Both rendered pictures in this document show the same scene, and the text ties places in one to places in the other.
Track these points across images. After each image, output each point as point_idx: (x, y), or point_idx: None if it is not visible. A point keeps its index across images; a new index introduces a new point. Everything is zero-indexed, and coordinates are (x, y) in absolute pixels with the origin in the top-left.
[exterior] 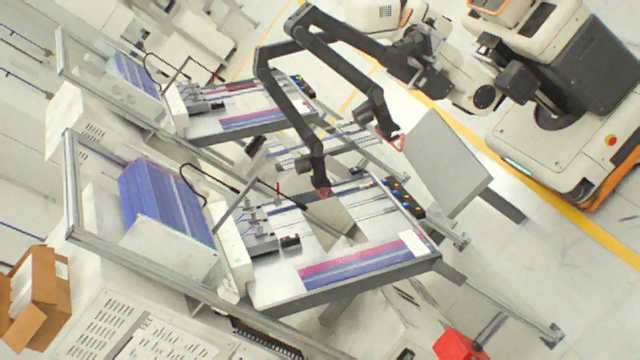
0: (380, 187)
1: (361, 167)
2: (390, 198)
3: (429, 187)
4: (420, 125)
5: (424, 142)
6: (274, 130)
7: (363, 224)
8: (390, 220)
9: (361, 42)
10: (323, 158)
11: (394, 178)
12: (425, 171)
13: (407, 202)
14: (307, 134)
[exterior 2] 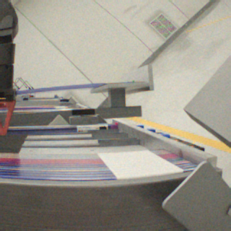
0: (120, 130)
1: (101, 117)
2: (130, 133)
3: (220, 128)
4: (216, 74)
5: (219, 85)
6: (26, 124)
7: (32, 150)
8: (103, 151)
9: None
10: (11, 43)
11: (161, 133)
12: (217, 112)
13: (167, 133)
14: (1, 4)
